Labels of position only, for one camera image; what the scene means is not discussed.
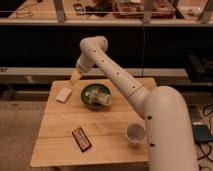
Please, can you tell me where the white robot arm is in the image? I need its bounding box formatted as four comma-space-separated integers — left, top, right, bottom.
76, 36, 199, 171

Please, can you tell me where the black cable on floor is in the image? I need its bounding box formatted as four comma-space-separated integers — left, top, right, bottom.
198, 104, 213, 168

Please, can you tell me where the dark red chocolate bar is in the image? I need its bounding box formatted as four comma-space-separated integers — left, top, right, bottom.
72, 127, 92, 152

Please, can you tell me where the black foot pedal box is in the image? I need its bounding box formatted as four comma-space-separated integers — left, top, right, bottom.
192, 125, 213, 144

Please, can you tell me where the white plastic bottle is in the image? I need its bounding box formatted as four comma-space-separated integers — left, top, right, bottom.
86, 92, 112, 106

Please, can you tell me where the dark phone on shelf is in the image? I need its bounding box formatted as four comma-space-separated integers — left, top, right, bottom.
73, 3, 85, 15

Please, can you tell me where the wooden table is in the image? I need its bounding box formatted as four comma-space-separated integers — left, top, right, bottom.
31, 79, 148, 167

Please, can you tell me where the white sponge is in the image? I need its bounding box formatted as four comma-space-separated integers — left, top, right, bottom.
56, 88, 72, 103

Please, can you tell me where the red tray on shelf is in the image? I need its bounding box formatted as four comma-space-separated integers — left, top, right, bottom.
112, 0, 175, 18

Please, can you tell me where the green bowl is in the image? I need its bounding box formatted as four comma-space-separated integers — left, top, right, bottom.
81, 83, 112, 109

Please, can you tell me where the white cup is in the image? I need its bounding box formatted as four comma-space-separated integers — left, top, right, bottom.
126, 123, 145, 148

